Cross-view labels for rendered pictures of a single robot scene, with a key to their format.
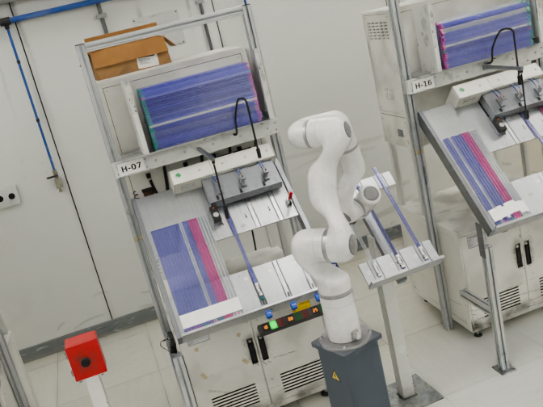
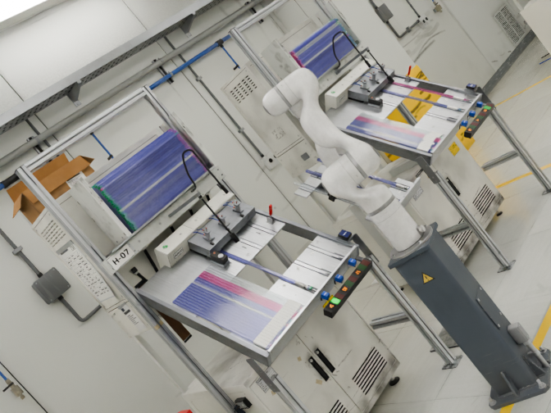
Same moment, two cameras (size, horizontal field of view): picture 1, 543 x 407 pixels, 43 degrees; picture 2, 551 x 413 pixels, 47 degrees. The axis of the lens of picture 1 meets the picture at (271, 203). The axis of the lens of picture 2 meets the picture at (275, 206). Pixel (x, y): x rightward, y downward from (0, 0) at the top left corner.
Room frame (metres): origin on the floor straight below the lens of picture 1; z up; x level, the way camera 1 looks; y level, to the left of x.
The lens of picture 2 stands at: (0.23, 1.05, 1.42)
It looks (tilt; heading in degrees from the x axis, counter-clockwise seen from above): 7 degrees down; 336
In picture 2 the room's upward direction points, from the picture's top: 40 degrees counter-clockwise
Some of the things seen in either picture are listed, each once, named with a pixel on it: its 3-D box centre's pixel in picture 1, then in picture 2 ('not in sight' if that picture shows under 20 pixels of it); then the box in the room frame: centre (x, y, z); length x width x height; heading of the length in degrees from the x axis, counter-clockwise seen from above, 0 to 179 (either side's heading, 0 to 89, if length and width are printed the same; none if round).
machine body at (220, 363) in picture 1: (244, 337); (293, 383); (3.19, 0.29, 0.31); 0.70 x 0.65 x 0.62; 103
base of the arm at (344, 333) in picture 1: (340, 315); (397, 224); (2.21, -0.15, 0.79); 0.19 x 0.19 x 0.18
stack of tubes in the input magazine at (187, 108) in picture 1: (199, 105); (150, 180); (3.08, 0.21, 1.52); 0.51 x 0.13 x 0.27; 103
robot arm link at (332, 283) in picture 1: (320, 261); (354, 186); (2.23, -0.12, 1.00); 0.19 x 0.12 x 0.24; 58
